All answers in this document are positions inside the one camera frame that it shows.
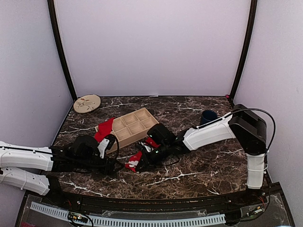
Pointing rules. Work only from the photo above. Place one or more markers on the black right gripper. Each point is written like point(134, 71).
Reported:
point(146, 161)

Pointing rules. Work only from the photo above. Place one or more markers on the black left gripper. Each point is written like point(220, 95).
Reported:
point(107, 169)

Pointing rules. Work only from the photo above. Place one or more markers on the red snowflake santa sock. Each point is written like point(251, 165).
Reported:
point(130, 163)

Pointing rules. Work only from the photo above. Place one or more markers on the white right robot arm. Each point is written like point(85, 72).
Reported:
point(242, 124)

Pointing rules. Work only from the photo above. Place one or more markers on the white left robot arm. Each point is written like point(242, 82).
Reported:
point(15, 160)

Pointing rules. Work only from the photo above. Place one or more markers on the wooden compartment tray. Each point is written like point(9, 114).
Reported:
point(132, 127)

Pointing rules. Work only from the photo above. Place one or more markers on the plain red sock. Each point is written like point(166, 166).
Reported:
point(104, 129)

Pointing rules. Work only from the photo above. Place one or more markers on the bird painted ceramic plate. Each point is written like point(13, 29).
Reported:
point(86, 104)

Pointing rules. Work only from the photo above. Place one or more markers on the dark blue mug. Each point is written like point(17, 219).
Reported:
point(208, 116)

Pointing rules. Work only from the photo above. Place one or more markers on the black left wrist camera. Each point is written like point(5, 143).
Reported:
point(106, 144)

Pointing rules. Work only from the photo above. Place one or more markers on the black front table rail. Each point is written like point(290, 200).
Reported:
point(162, 193)

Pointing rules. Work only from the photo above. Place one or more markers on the white slotted cable duct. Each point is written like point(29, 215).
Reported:
point(130, 219)

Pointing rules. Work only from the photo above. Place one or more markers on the black left frame post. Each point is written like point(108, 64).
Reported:
point(60, 50)

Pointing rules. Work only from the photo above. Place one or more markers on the black frame post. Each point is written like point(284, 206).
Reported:
point(244, 51)
point(60, 50)

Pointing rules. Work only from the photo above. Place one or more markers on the black right frame post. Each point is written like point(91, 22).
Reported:
point(244, 51)

